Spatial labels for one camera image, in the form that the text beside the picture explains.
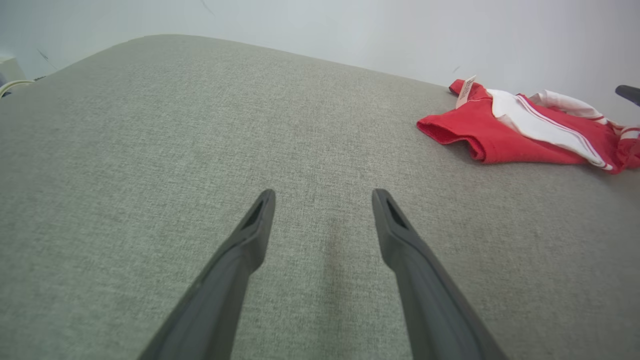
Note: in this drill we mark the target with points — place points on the grey fabric sofa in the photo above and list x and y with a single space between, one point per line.
200 125

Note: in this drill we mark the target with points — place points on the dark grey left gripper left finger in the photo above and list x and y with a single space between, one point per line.
225 285

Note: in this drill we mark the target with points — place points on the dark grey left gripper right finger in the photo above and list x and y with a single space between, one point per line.
425 290

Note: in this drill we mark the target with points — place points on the red jersey with white sleeves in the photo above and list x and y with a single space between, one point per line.
495 140

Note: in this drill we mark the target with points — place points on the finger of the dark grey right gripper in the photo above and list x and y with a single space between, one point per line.
629 94

